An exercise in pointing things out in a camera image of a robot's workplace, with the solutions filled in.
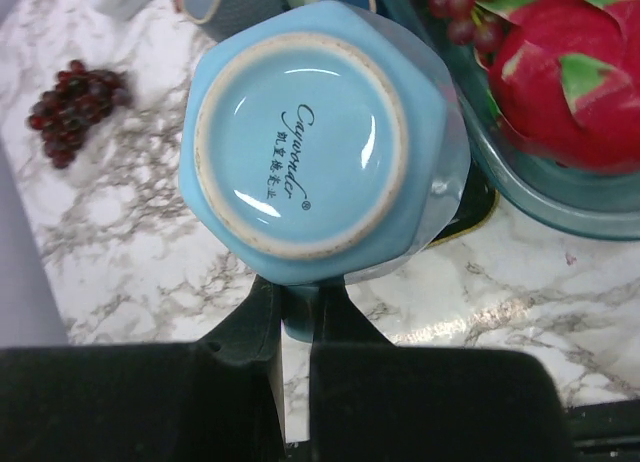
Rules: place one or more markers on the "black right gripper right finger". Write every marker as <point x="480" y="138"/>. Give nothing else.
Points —
<point x="370" y="400"/>

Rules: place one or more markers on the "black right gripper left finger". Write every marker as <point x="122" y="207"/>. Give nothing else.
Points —
<point x="218" y="398"/>

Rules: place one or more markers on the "light blue hexagonal mug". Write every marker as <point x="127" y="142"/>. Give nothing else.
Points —
<point x="323" y="146"/>

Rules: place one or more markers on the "grey blue dotted mug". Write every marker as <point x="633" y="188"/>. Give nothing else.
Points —
<point x="221" y="19"/>

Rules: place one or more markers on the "black tray gold rim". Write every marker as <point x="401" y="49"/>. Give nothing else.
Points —
<point x="478" y="203"/>

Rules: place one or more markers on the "teal transparent fruit container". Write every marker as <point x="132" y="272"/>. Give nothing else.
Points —
<point x="572" y="201"/>

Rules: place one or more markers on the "dark red grape bunch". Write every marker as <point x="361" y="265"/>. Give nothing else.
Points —
<point x="81" y="98"/>

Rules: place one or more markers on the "red dragon fruit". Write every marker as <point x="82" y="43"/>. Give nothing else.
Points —
<point x="566" y="81"/>

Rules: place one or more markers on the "red grape bunch in container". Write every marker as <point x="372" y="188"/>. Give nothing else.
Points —
<point x="468" y="24"/>

